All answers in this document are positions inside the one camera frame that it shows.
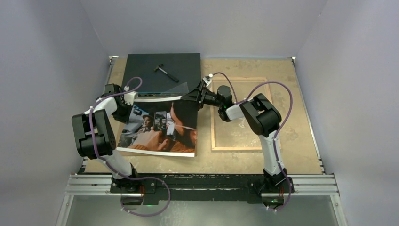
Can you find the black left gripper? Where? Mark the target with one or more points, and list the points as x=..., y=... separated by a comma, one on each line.
x=125, y=119

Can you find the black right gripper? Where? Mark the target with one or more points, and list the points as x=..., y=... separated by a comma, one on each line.
x=195, y=95

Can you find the clear acrylic sheet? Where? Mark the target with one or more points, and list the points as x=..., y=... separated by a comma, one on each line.
x=159, y=88

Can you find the large printed photo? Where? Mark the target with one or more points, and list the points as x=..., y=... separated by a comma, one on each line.
x=161, y=126

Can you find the white wooden picture frame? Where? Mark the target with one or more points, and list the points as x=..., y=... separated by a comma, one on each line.
x=235, y=136

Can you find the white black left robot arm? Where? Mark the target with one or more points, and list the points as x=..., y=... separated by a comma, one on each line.
x=94, y=136

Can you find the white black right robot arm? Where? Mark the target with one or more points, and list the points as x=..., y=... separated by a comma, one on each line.
x=264, y=120

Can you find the black hammer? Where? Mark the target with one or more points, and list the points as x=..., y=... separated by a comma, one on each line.
x=169, y=75

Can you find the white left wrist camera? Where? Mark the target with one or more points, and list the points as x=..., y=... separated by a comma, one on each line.
x=129, y=95

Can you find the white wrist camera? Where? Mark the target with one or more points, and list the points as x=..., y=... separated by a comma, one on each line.
x=208, y=80
x=129, y=95

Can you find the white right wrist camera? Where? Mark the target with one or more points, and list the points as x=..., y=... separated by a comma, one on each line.
x=208, y=80

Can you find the dark network switch box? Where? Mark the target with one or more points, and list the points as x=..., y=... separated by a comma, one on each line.
x=160, y=73

